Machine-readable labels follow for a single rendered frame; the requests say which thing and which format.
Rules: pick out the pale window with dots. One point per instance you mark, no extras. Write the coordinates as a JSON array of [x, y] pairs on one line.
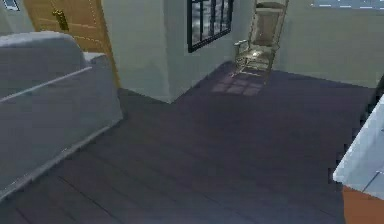
[[346, 3]]

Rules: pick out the grey sofa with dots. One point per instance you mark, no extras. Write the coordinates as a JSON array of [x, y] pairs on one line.
[[50, 116]]

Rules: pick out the black framed window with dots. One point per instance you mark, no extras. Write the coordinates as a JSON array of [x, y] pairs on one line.
[[208, 21]]

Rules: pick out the small framed picture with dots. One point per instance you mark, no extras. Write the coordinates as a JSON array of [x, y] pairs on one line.
[[10, 4]]

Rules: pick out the white topped orange cabinet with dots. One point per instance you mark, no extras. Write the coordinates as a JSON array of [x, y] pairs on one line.
[[363, 166]]

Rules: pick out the wooden room door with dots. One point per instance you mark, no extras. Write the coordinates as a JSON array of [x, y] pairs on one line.
[[83, 23]]

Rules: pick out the wooden rocking chair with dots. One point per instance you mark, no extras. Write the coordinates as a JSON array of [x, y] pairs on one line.
[[263, 36]]

